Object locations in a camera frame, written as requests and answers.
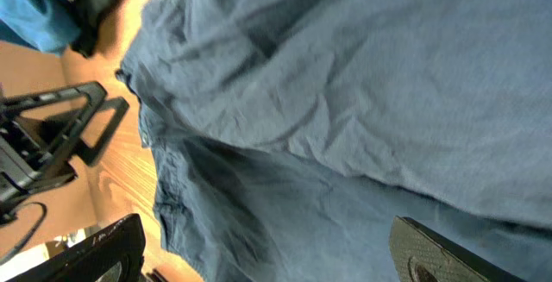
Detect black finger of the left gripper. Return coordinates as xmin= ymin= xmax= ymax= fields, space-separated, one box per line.
xmin=42 ymin=96 xmax=130 ymax=167
xmin=0 ymin=80 xmax=109 ymax=179

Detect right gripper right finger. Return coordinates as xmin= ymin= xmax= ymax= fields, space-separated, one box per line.
xmin=389 ymin=216 xmax=524 ymax=282

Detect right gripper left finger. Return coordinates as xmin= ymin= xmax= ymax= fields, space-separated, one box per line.
xmin=9 ymin=213 xmax=146 ymax=282

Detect folded blue button shirt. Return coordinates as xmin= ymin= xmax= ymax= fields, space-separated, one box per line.
xmin=1 ymin=0 xmax=81 ymax=55

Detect dark navy blue shorts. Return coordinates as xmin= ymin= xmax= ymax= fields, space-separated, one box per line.
xmin=116 ymin=0 xmax=551 ymax=281

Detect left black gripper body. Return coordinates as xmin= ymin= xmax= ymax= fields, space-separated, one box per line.
xmin=1 ymin=100 xmax=76 ymax=225

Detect left black camera cable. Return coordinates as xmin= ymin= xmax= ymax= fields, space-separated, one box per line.
xmin=0 ymin=201 xmax=47 ymax=266

